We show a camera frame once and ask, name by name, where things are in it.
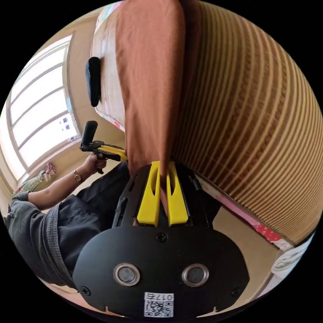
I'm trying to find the person's left hand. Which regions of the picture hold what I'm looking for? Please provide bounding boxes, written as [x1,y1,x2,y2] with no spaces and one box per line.
[82,153,108,175]

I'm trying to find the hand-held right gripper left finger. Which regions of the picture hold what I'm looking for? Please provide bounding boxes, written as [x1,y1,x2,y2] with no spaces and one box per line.
[137,161,161,226]

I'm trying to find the person's body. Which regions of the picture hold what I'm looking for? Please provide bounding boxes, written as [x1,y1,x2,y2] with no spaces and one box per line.
[4,161,133,291]

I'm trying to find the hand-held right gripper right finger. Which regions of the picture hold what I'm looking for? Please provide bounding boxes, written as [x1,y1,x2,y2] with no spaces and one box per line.
[166,161,189,226]

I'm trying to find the person's left forearm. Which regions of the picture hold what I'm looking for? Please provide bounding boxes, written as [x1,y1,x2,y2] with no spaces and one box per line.
[27,168,87,204]

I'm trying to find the window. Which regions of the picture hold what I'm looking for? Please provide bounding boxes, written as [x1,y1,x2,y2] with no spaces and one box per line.
[0,35,82,178]

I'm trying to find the rolled white blanket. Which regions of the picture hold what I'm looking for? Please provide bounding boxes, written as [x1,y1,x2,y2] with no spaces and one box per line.
[271,242,308,279]

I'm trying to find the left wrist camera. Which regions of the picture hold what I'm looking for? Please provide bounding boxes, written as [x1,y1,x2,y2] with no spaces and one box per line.
[80,120,99,147]

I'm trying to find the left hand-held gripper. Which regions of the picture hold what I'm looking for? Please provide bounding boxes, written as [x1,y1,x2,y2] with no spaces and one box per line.
[79,140,128,175]

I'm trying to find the brown long pants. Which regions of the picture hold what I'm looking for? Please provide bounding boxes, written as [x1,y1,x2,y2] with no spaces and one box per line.
[115,0,188,220]

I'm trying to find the black garment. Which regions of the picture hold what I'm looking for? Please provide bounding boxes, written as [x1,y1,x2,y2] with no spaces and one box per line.
[85,57,102,108]

